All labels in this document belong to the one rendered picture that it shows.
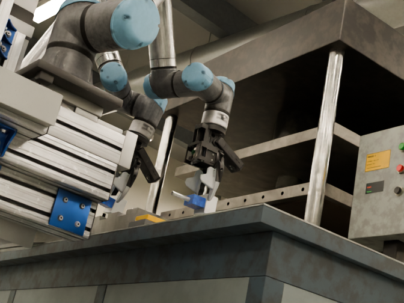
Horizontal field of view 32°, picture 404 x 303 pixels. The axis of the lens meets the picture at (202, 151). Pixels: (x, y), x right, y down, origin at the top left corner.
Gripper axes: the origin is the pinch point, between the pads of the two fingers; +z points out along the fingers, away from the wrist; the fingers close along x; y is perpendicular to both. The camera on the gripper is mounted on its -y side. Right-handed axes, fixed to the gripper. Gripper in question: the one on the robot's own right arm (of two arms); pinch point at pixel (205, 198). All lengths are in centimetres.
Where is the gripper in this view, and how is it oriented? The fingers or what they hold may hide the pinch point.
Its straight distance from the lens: 191.3
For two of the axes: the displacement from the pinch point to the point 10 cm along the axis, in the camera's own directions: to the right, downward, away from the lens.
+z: -1.9, 9.2, -3.5
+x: 5.8, -1.8, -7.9
